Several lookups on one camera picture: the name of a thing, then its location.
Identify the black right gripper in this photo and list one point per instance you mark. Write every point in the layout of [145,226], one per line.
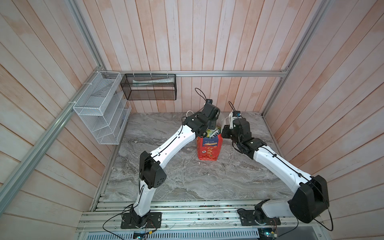
[226,129]

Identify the red paper bag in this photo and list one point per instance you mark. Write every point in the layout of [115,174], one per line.
[209,149]

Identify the green Fox's candy bag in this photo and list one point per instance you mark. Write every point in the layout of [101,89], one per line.
[212,133]

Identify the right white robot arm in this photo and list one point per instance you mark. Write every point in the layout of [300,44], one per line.
[310,197]

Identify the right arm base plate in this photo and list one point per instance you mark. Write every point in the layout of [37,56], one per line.
[256,218]

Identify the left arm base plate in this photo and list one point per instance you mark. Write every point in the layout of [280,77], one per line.
[133,221]

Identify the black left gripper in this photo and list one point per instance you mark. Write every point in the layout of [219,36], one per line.
[213,123]

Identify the white wire mesh shelf rack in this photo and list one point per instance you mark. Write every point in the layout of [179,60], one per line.
[103,109]

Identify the black wire mesh basket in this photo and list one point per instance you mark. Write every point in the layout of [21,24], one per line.
[149,87]

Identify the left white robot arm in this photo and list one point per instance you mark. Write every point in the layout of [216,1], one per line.
[152,173]

